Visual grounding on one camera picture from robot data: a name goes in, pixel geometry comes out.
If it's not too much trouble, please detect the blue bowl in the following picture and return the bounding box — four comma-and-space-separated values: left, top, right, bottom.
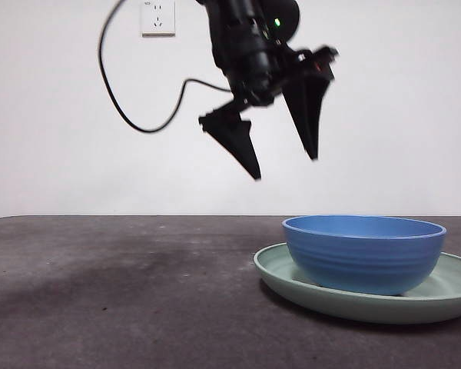
282, 214, 448, 297

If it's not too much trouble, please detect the green plate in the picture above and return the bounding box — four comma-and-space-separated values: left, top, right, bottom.
253, 241, 461, 326

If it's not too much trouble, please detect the white wall socket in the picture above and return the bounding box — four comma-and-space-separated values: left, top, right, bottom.
141, 0, 177, 38

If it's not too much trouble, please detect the black cable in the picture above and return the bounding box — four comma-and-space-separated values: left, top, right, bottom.
97, 0, 234, 135

